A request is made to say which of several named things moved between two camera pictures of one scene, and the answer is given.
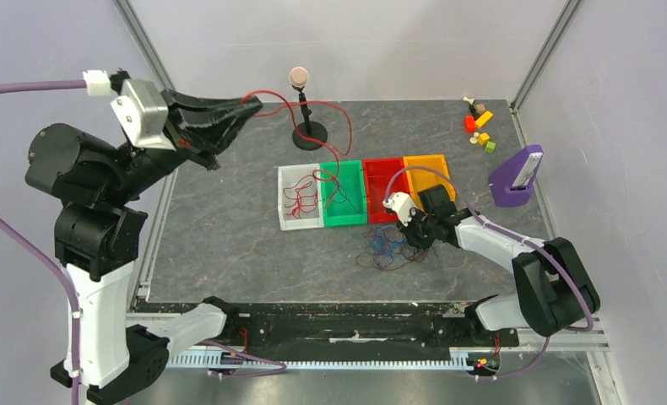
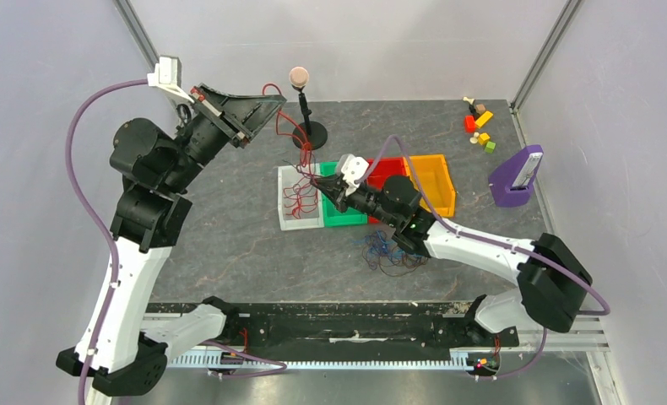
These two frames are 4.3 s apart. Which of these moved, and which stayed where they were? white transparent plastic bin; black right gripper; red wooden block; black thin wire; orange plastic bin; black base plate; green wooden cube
Moved: black thin wire; black right gripper
Stayed: green wooden cube; orange plastic bin; white transparent plastic bin; black base plate; red wooden block
